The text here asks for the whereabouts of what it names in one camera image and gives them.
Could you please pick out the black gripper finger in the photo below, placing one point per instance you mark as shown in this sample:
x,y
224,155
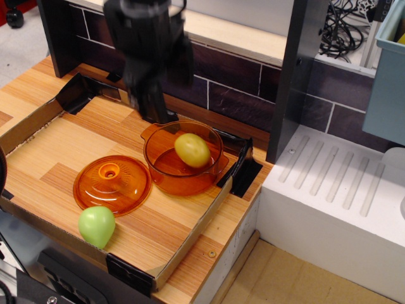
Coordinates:
x,y
181,64
147,98

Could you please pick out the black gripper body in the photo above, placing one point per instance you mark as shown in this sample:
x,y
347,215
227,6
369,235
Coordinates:
x,y
145,32

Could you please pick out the yellow toy potato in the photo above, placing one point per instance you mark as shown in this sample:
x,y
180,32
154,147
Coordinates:
x,y
192,150

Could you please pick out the orange transparent pot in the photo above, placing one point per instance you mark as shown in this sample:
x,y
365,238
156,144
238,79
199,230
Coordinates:
x,y
168,171

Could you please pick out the orange transparent pot lid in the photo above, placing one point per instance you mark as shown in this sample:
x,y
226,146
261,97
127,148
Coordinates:
x,y
120,183

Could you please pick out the green toy pear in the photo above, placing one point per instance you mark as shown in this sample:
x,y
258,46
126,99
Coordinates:
x,y
96,225

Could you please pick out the teal plastic bin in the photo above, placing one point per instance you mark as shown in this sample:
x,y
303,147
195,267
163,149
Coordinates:
x,y
385,112

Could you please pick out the white dish drainer sink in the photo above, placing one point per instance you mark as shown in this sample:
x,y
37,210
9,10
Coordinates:
x,y
340,206

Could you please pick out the dark grey vertical post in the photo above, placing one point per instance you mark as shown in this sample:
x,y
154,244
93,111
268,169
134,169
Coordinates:
x,y
303,43

